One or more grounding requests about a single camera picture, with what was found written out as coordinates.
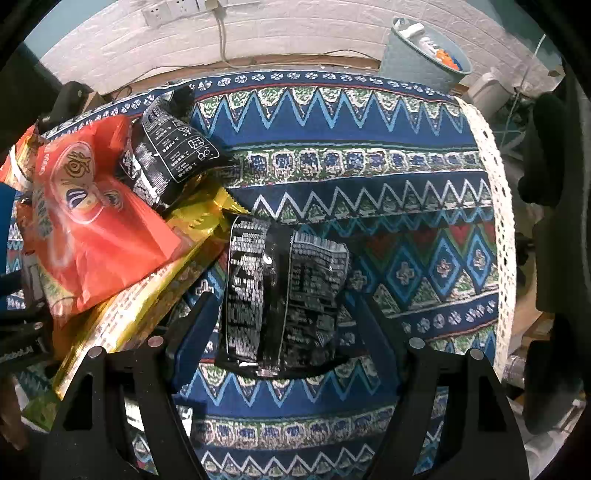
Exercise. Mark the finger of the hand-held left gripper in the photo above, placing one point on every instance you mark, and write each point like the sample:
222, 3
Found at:
23, 318

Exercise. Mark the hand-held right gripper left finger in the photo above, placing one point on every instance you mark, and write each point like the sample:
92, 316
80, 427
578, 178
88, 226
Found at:
196, 332

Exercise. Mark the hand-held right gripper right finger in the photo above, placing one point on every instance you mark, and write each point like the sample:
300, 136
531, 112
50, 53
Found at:
376, 332

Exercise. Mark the green snack bag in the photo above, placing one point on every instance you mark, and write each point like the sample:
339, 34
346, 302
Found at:
40, 410

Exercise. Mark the large black snack packet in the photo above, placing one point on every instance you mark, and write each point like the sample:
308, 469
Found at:
277, 300

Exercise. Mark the orange snack bag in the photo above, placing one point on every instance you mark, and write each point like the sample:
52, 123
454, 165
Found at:
92, 240

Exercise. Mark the gold snack packet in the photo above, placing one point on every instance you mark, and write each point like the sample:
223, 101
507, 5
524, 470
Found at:
138, 314

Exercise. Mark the clear plastic bottle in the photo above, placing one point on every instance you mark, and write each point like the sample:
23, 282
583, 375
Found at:
515, 370

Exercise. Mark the orange yellow snack packet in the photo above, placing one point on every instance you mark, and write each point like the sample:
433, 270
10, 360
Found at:
16, 159

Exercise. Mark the black snack packet white label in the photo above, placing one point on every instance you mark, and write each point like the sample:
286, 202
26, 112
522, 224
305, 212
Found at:
175, 147

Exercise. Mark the patterned blue tablecloth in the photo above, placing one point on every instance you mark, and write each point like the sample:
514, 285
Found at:
369, 138

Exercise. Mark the black cylindrical device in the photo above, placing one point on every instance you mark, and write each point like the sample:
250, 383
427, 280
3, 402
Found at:
69, 104

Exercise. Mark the large dark object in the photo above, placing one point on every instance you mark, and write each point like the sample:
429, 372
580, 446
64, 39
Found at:
23, 92

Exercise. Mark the brown cardboard box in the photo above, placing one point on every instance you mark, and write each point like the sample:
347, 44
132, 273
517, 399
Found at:
98, 98

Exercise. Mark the grey waste bin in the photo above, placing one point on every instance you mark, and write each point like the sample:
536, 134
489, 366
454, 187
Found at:
411, 64

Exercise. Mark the orange scrap in bin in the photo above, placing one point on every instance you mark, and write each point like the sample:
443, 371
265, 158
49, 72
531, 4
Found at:
445, 57

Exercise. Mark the white wrapper in bin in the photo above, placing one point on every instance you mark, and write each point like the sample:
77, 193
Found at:
408, 30

